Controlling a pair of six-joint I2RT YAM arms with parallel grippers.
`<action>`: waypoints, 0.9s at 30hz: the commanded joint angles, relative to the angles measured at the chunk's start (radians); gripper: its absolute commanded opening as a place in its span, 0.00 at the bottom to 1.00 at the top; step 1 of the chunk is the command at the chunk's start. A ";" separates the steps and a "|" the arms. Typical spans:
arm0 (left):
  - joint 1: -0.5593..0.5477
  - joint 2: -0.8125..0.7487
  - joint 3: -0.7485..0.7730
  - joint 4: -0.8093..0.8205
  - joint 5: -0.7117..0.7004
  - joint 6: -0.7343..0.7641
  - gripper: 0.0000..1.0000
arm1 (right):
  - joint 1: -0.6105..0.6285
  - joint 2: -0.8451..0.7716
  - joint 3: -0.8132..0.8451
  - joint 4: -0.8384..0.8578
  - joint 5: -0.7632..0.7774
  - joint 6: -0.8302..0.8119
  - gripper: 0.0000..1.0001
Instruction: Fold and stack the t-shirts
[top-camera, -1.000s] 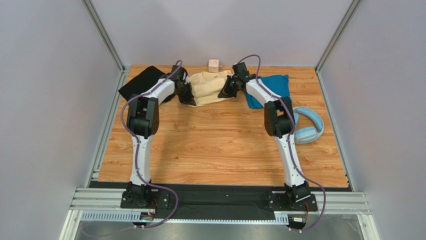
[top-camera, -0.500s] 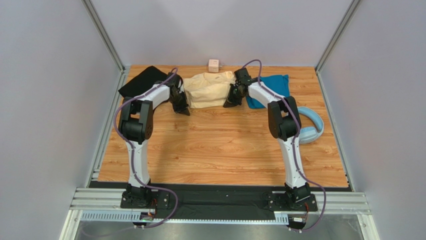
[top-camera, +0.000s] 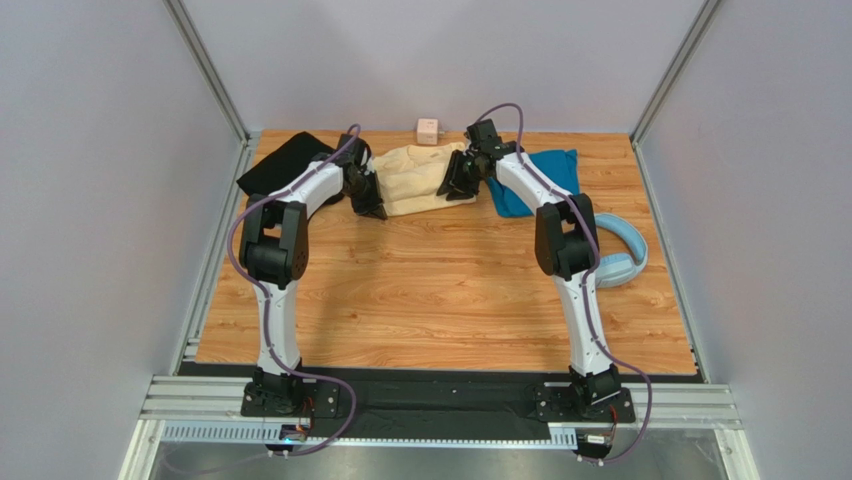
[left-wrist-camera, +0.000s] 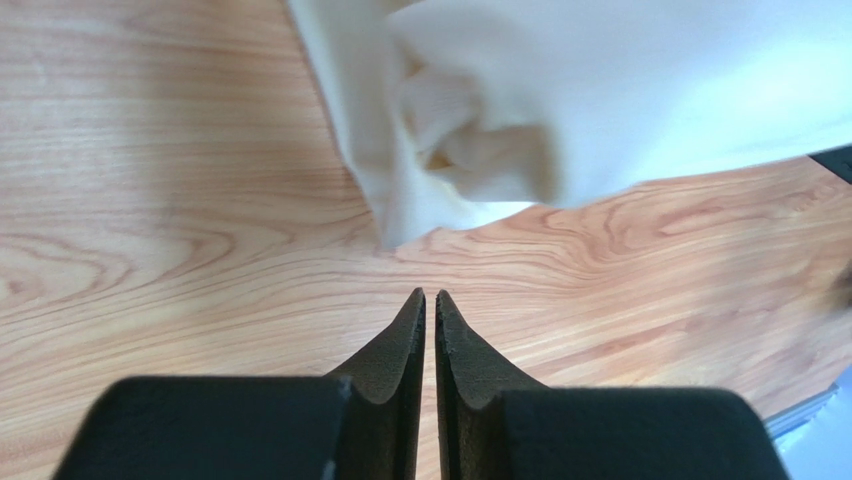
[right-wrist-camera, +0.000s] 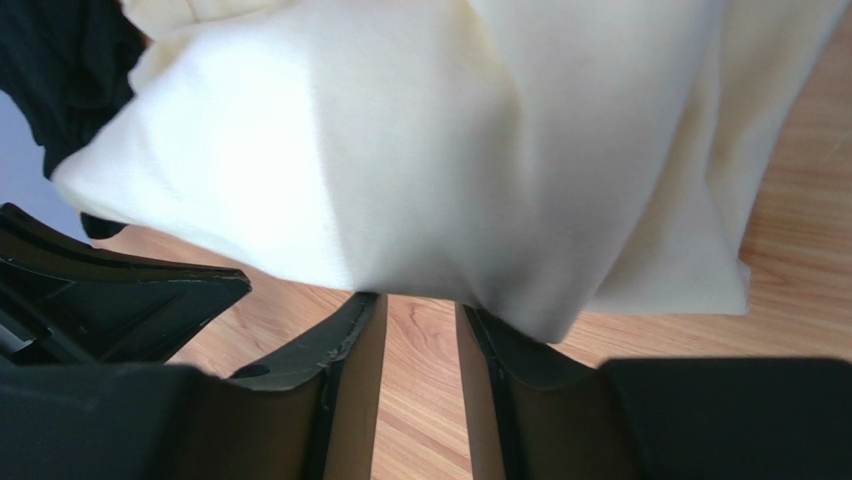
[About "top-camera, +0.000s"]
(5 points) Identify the black base mat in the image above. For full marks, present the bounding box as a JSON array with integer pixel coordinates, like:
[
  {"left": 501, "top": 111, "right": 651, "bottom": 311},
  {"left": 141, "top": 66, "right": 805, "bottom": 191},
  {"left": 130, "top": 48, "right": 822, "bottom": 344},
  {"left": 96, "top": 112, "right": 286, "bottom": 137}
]
[{"left": 150, "top": 363, "right": 679, "bottom": 442}]

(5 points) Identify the right aluminium corner post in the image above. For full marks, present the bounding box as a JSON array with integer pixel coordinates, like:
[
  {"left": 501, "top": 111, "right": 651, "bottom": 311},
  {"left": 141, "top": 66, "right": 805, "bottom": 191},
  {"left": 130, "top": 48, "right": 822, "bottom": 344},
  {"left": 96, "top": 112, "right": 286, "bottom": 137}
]
[{"left": 630, "top": 0, "right": 724, "bottom": 146}]

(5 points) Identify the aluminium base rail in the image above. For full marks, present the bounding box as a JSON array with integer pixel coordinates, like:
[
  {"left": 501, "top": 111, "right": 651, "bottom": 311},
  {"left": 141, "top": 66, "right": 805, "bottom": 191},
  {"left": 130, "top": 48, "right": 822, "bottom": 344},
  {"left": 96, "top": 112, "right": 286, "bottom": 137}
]
[{"left": 122, "top": 372, "right": 758, "bottom": 479}]

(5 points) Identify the left aluminium corner post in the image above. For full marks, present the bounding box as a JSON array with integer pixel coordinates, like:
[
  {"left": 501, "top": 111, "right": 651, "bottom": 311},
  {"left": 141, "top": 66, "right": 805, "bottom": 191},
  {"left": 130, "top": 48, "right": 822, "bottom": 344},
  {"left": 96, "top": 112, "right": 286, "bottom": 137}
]
[{"left": 163, "top": 0, "right": 251, "bottom": 144}]

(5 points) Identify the aluminium corner post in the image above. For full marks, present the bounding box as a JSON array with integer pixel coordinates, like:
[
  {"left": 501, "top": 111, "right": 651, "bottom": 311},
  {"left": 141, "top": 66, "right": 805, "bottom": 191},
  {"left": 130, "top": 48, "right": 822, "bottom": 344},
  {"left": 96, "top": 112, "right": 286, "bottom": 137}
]
[
  {"left": 630, "top": 0, "right": 724, "bottom": 146},
  {"left": 163, "top": 0, "right": 251, "bottom": 144}
]

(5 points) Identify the black t shirt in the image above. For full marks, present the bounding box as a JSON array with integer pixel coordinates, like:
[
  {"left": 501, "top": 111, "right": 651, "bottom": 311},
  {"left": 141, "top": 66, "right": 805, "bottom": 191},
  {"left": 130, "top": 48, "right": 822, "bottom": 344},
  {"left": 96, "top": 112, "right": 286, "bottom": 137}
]
[{"left": 236, "top": 131, "right": 334, "bottom": 196}]

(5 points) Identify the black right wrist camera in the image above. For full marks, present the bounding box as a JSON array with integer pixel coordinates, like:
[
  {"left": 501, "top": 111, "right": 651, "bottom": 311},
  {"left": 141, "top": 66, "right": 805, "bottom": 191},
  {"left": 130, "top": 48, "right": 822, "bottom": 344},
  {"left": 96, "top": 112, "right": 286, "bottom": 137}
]
[{"left": 465, "top": 119, "right": 502, "bottom": 152}]

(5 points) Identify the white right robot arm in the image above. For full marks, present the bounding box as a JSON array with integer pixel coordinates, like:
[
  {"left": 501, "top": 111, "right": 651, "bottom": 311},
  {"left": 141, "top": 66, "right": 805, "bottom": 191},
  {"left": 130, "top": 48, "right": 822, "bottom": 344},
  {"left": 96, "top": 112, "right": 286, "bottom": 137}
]
[{"left": 439, "top": 142, "right": 621, "bottom": 405}]

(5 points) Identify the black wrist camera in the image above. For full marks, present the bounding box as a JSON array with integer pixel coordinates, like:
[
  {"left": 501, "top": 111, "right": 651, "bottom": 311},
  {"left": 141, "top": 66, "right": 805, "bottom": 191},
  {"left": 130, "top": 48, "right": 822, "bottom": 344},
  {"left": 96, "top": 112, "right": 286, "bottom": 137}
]
[
  {"left": 334, "top": 134, "right": 372, "bottom": 169},
  {"left": 465, "top": 119, "right": 502, "bottom": 152}
]

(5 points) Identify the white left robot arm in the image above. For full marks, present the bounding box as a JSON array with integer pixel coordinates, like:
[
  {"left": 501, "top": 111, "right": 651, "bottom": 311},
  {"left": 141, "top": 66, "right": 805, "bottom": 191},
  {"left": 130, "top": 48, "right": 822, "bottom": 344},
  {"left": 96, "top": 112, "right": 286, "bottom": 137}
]
[{"left": 228, "top": 153, "right": 387, "bottom": 407}]

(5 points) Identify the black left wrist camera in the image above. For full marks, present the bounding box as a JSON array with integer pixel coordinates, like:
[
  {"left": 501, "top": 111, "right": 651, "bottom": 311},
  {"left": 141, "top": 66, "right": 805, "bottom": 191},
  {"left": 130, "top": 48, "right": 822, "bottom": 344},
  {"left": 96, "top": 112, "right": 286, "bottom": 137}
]
[{"left": 334, "top": 134, "right": 372, "bottom": 169}]

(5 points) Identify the blue t shirt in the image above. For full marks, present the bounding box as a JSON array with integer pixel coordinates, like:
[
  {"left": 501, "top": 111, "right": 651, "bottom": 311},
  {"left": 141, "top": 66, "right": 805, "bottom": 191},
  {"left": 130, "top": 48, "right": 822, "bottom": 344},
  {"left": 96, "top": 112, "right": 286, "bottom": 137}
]
[{"left": 487, "top": 149, "right": 581, "bottom": 218}]

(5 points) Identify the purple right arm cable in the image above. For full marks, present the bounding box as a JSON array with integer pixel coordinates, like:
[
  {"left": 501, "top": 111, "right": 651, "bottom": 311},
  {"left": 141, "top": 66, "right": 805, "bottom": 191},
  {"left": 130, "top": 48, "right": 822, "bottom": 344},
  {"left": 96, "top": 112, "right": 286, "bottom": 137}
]
[{"left": 473, "top": 103, "right": 654, "bottom": 466}]

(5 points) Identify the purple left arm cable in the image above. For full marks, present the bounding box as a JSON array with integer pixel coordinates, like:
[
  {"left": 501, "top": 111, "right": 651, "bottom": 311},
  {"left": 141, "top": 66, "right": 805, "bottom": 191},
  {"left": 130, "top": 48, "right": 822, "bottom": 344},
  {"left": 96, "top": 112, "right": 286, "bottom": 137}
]
[{"left": 226, "top": 123, "right": 359, "bottom": 459}]

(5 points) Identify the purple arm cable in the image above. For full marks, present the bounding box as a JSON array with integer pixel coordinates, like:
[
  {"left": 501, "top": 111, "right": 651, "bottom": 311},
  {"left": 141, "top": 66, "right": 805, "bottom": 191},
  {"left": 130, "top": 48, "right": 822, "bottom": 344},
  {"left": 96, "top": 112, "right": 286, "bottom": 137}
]
[
  {"left": 226, "top": 123, "right": 359, "bottom": 459},
  {"left": 473, "top": 103, "right": 654, "bottom": 466}
]

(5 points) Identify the beige t shirt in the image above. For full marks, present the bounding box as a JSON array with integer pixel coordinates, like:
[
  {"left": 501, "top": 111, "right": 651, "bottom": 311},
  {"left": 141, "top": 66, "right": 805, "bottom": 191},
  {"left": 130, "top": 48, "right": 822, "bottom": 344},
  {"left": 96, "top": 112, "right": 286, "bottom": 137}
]
[{"left": 373, "top": 142, "right": 476, "bottom": 217}]

